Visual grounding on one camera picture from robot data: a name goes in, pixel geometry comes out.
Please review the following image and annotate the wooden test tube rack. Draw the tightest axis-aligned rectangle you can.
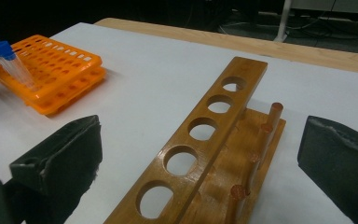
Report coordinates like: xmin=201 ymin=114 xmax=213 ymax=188
xmin=103 ymin=56 xmax=287 ymax=224

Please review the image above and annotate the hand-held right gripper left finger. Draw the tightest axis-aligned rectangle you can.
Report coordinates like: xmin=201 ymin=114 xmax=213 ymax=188
xmin=8 ymin=114 xmax=103 ymax=224

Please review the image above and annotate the orange plastic tube rack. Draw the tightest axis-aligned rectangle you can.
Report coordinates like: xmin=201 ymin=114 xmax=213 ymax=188
xmin=0 ymin=34 xmax=107 ymax=116

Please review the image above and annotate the white table mat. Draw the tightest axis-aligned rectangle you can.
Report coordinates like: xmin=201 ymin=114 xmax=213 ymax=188
xmin=0 ymin=21 xmax=358 ymax=224

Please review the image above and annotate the grey metal stand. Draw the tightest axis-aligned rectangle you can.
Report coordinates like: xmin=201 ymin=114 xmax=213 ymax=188
xmin=273 ymin=0 xmax=358 ymax=43

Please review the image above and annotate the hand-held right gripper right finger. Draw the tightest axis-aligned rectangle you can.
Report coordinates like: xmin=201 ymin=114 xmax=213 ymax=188
xmin=296 ymin=115 xmax=358 ymax=224

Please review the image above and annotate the blue capped test tube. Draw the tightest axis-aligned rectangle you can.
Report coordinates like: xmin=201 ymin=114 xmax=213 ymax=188
xmin=0 ymin=30 xmax=36 ymax=91

